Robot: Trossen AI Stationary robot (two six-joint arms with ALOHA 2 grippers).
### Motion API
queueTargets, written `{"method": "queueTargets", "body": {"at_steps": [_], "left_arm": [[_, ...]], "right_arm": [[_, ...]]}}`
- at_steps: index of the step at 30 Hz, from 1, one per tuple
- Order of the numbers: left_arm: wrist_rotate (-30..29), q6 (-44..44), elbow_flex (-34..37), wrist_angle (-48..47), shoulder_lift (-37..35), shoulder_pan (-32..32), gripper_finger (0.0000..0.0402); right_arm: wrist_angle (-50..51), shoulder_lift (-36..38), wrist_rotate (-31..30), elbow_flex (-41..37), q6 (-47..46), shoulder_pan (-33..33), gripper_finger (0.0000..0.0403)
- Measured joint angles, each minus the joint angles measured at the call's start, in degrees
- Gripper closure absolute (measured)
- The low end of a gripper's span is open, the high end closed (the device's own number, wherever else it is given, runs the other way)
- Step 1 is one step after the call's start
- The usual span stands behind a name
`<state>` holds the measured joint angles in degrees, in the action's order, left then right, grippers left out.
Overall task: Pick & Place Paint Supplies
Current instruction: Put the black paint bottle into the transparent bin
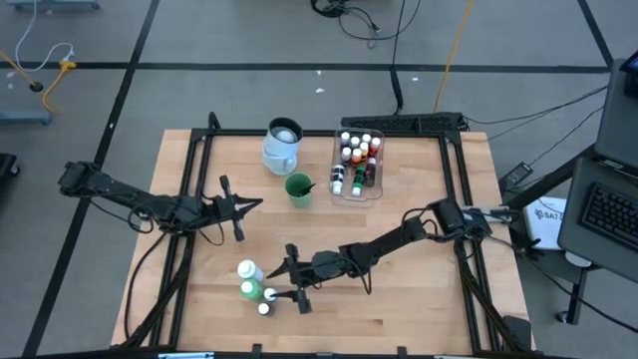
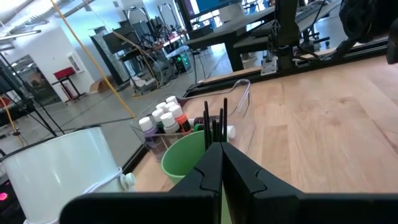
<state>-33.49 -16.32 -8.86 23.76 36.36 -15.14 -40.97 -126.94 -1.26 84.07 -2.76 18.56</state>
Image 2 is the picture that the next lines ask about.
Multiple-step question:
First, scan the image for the white power strip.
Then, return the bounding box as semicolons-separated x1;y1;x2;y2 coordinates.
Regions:
260;58;278;77

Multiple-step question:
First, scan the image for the green plastic cup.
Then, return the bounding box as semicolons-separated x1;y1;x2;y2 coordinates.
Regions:
160;129;233;224

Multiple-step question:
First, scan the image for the grey paint bottle black label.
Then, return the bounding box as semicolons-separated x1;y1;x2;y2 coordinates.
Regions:
160;111;181;134

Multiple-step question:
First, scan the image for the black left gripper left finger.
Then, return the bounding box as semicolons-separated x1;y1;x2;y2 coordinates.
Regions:
58;142;223;224

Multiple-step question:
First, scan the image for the black paintbrush silver ferrule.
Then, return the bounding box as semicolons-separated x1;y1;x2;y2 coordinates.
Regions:
218;108;224;142

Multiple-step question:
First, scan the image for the black tripod stand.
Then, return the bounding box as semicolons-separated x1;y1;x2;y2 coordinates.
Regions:
0;52;65;138

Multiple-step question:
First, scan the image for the dark green paint bottle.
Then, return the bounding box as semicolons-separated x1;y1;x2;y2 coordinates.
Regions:
151;108;166;133

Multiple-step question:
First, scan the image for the clear plastic bin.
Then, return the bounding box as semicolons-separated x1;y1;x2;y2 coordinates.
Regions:
129;78;252;162

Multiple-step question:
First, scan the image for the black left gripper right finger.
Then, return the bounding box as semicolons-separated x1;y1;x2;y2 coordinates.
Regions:
221;142;398;224

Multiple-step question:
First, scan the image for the grey laptop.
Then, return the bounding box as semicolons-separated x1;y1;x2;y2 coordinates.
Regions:
295;0;341;20

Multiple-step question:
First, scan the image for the black thin paintbrush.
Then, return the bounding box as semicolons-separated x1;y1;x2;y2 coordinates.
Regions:
202;111;208;151

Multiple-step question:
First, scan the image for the orange paint bottle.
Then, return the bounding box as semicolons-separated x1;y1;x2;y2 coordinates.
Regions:
169;104;192;133

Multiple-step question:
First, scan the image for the red cushioned seat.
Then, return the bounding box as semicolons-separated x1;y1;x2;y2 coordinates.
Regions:
52;67;77;81

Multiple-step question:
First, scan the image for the long yellow cable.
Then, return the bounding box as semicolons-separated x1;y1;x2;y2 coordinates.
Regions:
50;0;137;119

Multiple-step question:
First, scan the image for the lavender paint bottle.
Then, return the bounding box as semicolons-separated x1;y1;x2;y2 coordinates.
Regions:
138;116;165;156

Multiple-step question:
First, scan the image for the dark display panel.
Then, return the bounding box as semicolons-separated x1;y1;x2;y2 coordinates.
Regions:
90;26;141;86

